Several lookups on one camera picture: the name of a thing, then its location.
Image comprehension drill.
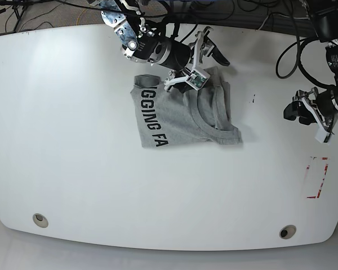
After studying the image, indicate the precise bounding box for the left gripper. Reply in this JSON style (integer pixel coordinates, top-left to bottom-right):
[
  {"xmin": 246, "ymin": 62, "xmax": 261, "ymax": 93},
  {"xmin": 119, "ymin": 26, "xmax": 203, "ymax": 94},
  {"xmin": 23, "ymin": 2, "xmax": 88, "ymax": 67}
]
[{"xmin": 283, "ymin": 87, "xmax": 338, "ymax": 135}]

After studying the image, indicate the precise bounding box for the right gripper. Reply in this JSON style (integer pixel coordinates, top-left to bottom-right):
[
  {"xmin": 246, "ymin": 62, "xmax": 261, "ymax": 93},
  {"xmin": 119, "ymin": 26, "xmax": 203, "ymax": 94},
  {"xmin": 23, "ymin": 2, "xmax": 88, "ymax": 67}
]
[{"xmin": 157, "ymin": 26, "xmax": 230, "ymax": 94}]

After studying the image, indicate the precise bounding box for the grey t-shirt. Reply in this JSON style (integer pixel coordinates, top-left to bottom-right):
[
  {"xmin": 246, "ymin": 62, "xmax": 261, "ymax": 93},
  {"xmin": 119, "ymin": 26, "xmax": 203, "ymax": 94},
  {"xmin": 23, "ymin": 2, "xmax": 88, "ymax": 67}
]
[{"xmin": 130, "ymin": 67, "xmax": 242, "ymax": 148}]

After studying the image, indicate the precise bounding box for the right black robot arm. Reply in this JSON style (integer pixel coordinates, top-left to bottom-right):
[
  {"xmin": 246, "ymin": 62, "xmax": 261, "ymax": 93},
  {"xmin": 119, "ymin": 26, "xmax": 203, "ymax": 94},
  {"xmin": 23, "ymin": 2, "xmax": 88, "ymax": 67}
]
[{"xmin": 88, "ymin": 1, "xmax": 230, "ymax": 92}]

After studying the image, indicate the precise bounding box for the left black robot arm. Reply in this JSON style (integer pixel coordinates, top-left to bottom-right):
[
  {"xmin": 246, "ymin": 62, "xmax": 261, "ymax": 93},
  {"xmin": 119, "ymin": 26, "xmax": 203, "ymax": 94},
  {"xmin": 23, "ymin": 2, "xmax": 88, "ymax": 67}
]
[{"xmin": 283, "ymin": 1, "xmax": 338, "ymax": 143}]

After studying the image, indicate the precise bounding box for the red tape rectangle marking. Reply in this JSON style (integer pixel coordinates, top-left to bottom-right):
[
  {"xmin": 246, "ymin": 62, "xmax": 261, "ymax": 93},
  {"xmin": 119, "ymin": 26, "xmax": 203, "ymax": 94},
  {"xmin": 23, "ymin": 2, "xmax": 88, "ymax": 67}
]
[{"xmin": 303, "ymin": 156, "xmax": 330, "ymax": 199}]

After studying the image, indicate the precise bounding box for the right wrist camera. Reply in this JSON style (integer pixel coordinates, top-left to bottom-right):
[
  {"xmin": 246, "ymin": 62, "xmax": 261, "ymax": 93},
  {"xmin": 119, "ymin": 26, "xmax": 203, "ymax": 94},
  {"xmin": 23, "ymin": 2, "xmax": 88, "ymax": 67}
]
[{"xmin": 186, "ymin": 69, "xmax": 210, "ymax": 91}]

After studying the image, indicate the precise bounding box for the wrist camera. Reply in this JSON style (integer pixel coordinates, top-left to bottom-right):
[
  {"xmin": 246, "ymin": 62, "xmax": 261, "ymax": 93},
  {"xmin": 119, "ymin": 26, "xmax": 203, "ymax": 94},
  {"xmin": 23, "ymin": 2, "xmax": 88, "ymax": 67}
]
[
  {"xmin": 186, "ymin": 69, "xmax": 210, "ymax": 91},
  {"xmin": 315, "ymin": 129, "xmax": 332, "ymax": 143}
]

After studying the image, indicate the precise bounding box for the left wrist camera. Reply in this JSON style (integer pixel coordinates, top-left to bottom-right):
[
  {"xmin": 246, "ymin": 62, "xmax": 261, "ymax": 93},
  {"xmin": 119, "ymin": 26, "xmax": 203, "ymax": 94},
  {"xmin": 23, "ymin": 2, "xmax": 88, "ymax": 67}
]
[{"xmin": 315, "ymin": 129, "xmax": 332, "ymax": 143}]

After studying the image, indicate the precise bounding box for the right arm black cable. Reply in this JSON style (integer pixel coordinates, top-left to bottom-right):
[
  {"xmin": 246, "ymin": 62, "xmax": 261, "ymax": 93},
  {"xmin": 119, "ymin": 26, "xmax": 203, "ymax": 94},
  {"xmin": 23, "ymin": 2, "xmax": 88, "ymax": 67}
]
[{"xmin": 0, "ymin": 0, "xmax": 203, "ymax": 43}]

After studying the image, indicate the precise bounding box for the right table cable grommet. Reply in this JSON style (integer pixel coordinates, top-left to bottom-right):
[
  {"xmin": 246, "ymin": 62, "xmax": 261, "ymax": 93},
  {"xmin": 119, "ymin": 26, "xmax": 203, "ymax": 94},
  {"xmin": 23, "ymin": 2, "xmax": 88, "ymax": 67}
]
[{"xmin": 279, "ymin": 225, "xmax": 296, "ymax": 240}]

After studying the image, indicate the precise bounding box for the table cable grommet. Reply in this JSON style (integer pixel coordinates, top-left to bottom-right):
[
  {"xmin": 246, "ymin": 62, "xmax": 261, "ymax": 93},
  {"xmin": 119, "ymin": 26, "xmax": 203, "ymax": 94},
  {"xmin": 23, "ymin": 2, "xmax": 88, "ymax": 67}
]
[
  {"xmin": 279, "ymin": 225, "xmax": 296, "ymax": 240},
  {"xmin": 33, "ymin": 213, "xmax": 48, "ymax": 228}
]

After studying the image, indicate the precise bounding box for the yellow cable on floor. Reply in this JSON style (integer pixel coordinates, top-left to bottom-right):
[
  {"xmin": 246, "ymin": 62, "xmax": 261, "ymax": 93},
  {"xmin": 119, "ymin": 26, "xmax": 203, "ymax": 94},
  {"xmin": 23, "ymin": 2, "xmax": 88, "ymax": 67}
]
[{"xmin": 76, "ymin": 8, "xmax": 87, "ymax": 26}]

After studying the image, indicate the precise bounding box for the left table cable grommet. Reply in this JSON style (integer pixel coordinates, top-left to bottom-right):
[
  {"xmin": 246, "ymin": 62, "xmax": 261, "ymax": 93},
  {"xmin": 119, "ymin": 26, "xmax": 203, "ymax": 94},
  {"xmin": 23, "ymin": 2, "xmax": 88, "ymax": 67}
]
[{"xmin": 33, "ymin": 213, "xmax": 48, "ymax": 228}]

